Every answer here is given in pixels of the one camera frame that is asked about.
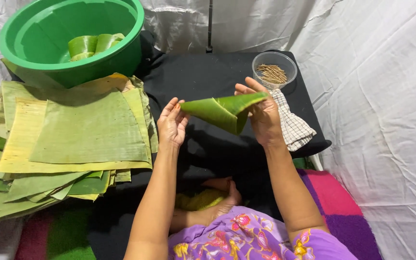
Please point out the green plastic basin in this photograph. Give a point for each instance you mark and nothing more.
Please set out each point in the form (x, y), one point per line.
(45, 32)

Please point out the colourful patchwork fleece mat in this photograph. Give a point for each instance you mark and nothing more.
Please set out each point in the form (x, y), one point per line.
(338, 207)

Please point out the green banana leaf cone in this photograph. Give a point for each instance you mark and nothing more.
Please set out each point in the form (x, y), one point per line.
(219, 110)

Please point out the clear plastic container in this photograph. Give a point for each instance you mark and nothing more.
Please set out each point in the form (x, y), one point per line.
(291, 68)

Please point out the person's left hand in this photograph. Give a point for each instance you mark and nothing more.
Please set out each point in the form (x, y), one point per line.
(171, 126)

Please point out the white backdrop sheet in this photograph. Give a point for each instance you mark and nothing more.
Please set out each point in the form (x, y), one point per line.
(377, 108)

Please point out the black stand pole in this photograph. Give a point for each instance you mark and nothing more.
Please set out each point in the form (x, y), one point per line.
(209, 25)

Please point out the bunch of thin wooden sticks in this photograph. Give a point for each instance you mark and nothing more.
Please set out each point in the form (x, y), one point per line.
(272, 74)

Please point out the yellow-green fuzzy cloth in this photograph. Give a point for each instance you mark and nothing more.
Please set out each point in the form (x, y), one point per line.
(199, 200)

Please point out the person's bare foot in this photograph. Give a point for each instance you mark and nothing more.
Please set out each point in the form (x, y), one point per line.
(226, 202)

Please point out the black table cloth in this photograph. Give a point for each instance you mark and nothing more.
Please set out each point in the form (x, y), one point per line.
(200, 72)

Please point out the purple floral garment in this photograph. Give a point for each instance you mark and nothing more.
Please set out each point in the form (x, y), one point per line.
(244, 240)

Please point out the pile of banana leaf sheets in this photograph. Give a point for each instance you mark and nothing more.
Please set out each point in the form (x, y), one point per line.
(70, 133)

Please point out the white checkered cloth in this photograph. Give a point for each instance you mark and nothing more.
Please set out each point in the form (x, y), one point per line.
(294, 124)

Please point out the rolled banana leaf piece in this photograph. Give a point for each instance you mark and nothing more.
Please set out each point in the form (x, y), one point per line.
(82, 45)
(107, 41)
(81, 56)

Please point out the person's right hand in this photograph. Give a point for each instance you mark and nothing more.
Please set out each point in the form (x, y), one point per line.
(267, 119)

